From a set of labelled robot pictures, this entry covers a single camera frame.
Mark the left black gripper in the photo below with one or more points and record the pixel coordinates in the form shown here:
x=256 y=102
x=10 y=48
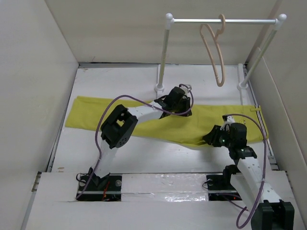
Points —
x=185 y=100

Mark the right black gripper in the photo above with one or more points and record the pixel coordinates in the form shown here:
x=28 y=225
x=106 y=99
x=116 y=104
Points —
x=211 y=137

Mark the yellow-green trousers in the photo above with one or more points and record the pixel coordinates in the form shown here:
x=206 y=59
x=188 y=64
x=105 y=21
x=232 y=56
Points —
x=187 y=131

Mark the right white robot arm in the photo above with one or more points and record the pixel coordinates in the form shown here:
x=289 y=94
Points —
x=267 y=211

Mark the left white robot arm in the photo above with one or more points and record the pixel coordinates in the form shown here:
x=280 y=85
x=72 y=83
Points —
x=114 y=131

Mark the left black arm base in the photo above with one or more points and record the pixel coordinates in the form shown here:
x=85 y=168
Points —
x=92 y=188

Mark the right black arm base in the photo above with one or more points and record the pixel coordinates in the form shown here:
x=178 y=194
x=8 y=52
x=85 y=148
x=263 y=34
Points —
x=219 y=187

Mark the white clothes rack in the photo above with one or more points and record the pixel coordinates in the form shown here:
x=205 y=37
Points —
x=216 y=27

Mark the silver tape strip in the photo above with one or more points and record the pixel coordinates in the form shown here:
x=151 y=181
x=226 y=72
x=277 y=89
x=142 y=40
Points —
x=163 y=187

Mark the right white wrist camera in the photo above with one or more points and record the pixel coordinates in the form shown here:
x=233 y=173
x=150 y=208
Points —
x=228 y=121

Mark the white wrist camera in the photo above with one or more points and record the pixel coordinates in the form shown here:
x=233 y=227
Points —
x=228 y=121
x=186 y=88

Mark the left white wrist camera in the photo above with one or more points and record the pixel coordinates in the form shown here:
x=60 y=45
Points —
x=186 y=88

